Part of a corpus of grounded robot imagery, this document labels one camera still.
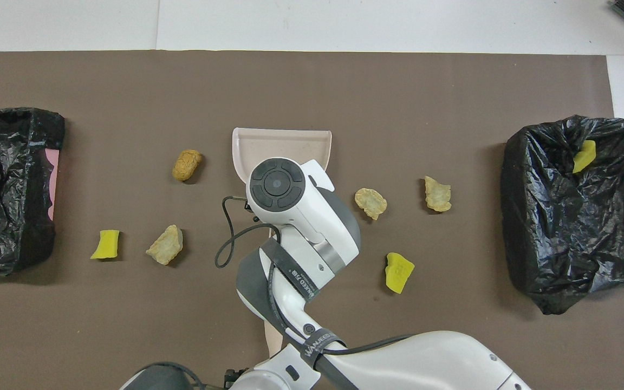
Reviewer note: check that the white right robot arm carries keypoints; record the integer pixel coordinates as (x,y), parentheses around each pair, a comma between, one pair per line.
(312,227)

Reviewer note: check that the beige plastic dustpan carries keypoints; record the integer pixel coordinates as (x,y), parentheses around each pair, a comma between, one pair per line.
(268,143)

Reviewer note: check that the beige hand brush black bristles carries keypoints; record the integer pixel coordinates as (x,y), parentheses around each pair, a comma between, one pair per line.
(273,338)

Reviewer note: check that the pink plastic bin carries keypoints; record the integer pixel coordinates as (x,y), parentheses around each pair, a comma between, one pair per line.
(52,179)

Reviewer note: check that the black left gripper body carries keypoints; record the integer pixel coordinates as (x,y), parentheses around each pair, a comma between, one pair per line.
(236,380)

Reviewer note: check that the yellow sponge piece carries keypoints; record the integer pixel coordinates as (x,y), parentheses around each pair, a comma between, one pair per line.
(106,245)
(398,272)

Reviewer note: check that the thin yellow sponge scrap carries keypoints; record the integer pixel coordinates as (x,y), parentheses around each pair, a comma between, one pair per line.
(584,156)

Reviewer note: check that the brown paper table mat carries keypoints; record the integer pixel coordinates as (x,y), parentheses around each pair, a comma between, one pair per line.
(128,97)

